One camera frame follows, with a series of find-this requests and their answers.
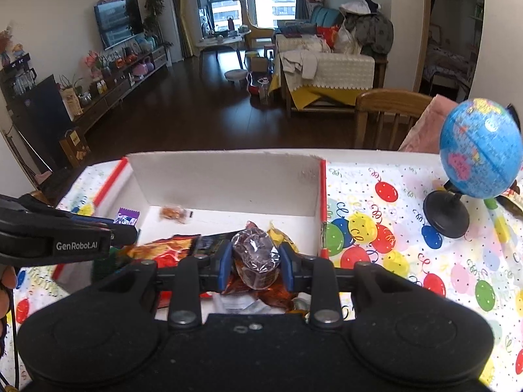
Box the grey clothes pile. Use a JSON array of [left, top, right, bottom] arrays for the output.
[[339, 0, 395, 56]]

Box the dark foil packet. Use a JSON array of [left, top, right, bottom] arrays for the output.
[[500, 186, 523, 217]]

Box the clear yellow snack packet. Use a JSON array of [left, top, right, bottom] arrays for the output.
[[267, 222, 299, 254]]

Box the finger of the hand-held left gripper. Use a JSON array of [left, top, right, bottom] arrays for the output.
[[110, 224, 138, 251], [0, 193, 116, 227]]

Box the sofa with cream cover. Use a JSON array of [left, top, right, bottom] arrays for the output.
[[274, 33, 389, 117]]

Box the pink cloth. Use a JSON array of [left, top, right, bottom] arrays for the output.
[[398, 94, 458, 154]]

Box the flat screen television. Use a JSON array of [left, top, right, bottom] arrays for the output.
[[94, 0, 144, 50]]

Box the brown foil cookie packet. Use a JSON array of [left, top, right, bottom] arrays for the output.
[[221, 220, 295, 311]]

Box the black cabinet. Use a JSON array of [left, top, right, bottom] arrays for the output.
[[6, 74, 74, 170]]

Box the white coffee table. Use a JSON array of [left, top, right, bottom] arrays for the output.
[[195, 33, 245, 74]]

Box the white cardboard box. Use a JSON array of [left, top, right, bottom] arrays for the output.
[[53, 151, 329, 321]]

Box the pink toy bag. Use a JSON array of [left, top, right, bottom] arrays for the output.
[[133, 57, 156, 78]]

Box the small orange candy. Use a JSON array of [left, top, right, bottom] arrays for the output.
[[159, 206, 193, 224]]

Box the green snack packet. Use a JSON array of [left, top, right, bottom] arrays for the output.
[[91, 245, 131, 284]]

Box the yellow wooden armchair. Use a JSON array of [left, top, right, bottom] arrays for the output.
[[235, 0, 276, 47]]

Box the brown gift bag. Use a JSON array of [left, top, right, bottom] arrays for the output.
[[59, 128, 91, 168]]

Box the black countertop appliance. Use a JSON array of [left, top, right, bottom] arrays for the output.
[[0, 53, 37, 96]]

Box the purple candy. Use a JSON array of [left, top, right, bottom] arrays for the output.
[[114, 208, 140, 227]]

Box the pink flower bouquet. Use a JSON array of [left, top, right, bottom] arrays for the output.
[[82, 49, 103, 78]]

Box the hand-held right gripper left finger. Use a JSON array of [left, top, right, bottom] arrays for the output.
[[118, 240, 235, 331]]

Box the dark wooden television cabinet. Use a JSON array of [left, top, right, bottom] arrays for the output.
[[71, 45, 170, 133]]

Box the wooden chair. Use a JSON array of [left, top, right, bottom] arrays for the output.
[[354, 88, 434, 150]]

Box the teal armchair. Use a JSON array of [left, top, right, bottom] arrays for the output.
[[308, 6, 346, 27]]

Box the white tower air conditioner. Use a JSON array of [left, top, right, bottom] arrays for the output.
[[157, 0, 182, 64]]

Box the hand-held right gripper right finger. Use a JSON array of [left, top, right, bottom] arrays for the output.
[[279, 242, 393, 329]]

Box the person's left hand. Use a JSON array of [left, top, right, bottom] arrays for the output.
[[0, 265, 19, 358]]

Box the white snack packet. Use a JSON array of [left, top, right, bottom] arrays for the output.
[[212, 294, 287, 315]]

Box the beige paper bag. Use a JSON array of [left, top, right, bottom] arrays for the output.
[[61, 87, 83, 117]]

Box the balloon print tablecloth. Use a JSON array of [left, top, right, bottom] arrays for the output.
[[0, 159, 523, 392]]

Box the round dark cake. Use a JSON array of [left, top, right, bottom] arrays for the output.
[[231, 229, 282, 290]]

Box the round white stool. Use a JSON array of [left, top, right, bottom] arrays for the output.
[[224, 69, 249, 86]]

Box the tall green plant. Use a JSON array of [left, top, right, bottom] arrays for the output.
[[143, 0, 166, 37]]

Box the black snack packet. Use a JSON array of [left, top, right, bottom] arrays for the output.
[[192, 233, 235, 260]]

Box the small blue globe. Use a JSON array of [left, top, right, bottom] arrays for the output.
[[423, 98, 523, 238]]

